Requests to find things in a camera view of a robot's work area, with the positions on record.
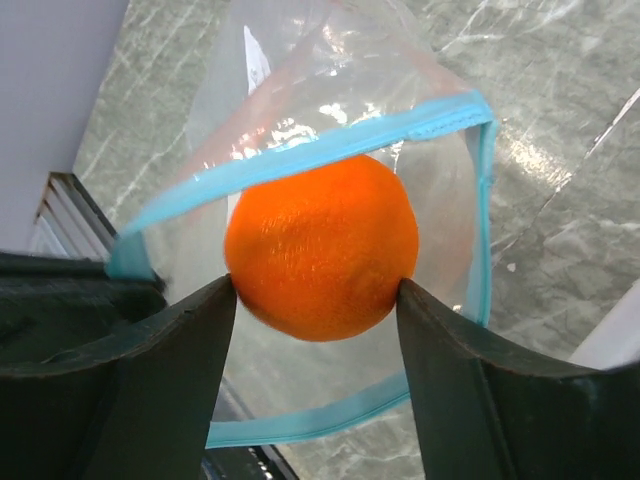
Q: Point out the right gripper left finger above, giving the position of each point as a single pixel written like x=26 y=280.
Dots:
x=136 y=404

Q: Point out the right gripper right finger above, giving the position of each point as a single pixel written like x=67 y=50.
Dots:
x=488 y=408

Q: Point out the orange tangerine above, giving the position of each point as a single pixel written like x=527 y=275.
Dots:
x=320 y=255

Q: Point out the aluminium rail frame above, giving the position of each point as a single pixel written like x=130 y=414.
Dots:
x=68 y=223

